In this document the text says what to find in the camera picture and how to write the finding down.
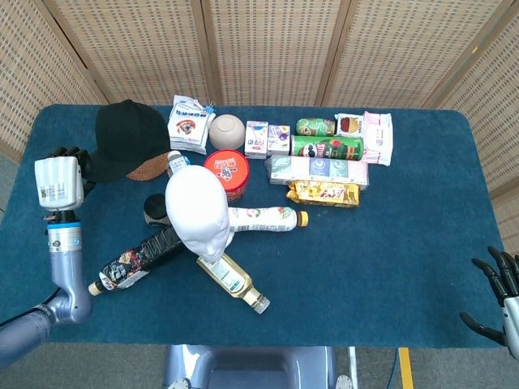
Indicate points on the white box with apple print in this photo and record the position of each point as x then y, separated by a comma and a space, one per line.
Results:
349, 125

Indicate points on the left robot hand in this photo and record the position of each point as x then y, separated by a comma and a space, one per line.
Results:
57, 182

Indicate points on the beige bowl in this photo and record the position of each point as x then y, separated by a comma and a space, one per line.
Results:
227, 131

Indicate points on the white pink wipes package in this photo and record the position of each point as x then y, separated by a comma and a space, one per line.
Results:
379, 138

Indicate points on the large green Pringles can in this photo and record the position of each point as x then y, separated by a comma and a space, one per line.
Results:
324, 148

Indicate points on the small bottle with blue label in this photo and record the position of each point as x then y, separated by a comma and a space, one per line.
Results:
178, 164

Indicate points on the white bottle with yellow cap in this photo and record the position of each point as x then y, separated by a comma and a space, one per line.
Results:
263, 219

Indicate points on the small white purple carton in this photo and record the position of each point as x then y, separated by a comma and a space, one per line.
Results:
279, 139

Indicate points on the blue binder clip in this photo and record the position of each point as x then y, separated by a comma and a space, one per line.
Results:
211, 108

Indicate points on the gold biscuit package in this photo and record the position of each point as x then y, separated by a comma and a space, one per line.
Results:
324, 194

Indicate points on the brown woven basket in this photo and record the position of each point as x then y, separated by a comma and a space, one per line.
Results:
148, 170

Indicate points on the small white blue carton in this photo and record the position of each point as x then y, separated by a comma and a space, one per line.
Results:
256, 139

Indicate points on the dark drink bottle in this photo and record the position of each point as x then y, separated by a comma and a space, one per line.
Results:
138, 257

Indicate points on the white bag with eye print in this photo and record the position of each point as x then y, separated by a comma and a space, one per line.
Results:
188, 127

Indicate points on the red round canister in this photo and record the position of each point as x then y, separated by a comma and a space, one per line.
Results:
227, 170

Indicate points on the white foam mannequin head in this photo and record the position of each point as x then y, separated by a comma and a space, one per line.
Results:
198, 210

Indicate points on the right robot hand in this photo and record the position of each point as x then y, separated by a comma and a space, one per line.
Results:
507, 279

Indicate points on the small green Pringles can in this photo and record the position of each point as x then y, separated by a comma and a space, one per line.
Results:
314, 126

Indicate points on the glass jar with black lid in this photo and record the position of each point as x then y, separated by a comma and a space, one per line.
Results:
155, 208

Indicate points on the woven folding screen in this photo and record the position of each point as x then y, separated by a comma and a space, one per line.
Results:
263, 48

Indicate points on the black cap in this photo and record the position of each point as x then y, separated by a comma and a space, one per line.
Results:
129, 133

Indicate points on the long tissue multipack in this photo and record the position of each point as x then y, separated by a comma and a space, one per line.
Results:
316, 170

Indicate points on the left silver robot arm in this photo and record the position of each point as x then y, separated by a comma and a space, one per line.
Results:
65, 259

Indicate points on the pale yellow liquid bottle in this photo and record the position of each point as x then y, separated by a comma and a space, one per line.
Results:
231, 277

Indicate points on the blue tablecloth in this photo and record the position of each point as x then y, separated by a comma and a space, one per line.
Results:
365, 263

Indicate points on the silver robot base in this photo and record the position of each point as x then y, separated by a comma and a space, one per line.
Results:
251, 366

